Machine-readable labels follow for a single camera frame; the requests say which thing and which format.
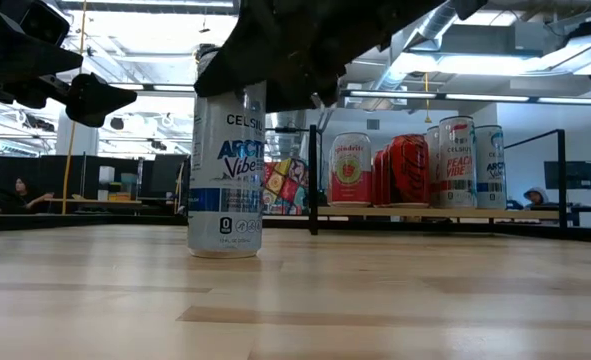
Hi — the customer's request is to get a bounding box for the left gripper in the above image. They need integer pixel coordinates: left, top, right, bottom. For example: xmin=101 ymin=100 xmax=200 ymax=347
xmin=0 ymin=3 xmax=139 ymax=129

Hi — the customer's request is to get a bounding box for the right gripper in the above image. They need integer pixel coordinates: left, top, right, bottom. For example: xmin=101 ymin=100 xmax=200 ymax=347
xmin=193 ymin=0 xmax=449 ymax=114

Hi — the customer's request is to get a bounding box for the clear bottle black cap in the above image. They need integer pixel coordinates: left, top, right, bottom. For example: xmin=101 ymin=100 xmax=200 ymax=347
xmin=186 ymin=47 xmax=268 ymax=260

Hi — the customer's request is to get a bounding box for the white and red soda can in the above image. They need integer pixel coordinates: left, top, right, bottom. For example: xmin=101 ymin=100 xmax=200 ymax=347
xmin=327 ymin=131 xmax=373 ymax=209

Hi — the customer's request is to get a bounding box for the white column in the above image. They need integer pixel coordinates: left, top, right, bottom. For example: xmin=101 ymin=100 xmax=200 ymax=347
xmin=56 ymin=112 xmax=99 ymax=157

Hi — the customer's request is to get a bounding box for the black partition panel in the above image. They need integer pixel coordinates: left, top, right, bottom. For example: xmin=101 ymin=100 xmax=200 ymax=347
xmin=0 ymin=153 xmax=144 ymax=216
xmin=149 ymin=152 xmax=192 ymax=216

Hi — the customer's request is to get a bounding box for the ceiling light strip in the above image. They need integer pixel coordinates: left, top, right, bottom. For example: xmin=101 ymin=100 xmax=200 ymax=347
xmin=342 ymin=90 xmax=591 ymax=107
xmin=117 ymin=82 xmax=196 ymax=94

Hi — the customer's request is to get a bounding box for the white box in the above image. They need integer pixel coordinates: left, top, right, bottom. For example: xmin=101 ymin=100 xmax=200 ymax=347
xmin=98 ymin=165 xmax=116 ymax=190

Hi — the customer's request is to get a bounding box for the person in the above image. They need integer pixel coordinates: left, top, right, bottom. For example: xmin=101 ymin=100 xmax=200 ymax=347
xmin=0 ymin=176 xmax=56 ymax=215
xmin=522 ymin=186 xmax=552 ymax=208

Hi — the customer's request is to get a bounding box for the wooden desk top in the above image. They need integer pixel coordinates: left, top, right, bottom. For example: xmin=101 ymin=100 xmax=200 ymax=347
xmin=43 ymin=197 xmax=144 ymax=206

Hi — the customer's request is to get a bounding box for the black monitor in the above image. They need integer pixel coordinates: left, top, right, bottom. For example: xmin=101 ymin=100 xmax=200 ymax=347
xmin=543 ymin=160 xmax=591 ymax=191

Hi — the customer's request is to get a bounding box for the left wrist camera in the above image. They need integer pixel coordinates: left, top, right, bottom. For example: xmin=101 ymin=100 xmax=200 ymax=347
xmin=18 ymin=0 xmax=72 ymax=47

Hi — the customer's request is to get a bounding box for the black aluminium rig frame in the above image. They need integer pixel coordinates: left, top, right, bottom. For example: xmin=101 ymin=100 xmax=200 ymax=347
xmin=0 ymin=213 xmax=591 ymax=246

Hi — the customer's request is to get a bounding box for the silver ventilation duct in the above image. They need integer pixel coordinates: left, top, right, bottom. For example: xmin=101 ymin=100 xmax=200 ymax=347
xmin=334 ymin=7 xmax=456 ymax=109

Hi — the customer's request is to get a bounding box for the wooden shelf with black frame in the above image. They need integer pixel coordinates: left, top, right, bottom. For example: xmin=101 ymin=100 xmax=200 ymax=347
xmin=264 ymin=123 xmax=570 ymax=236

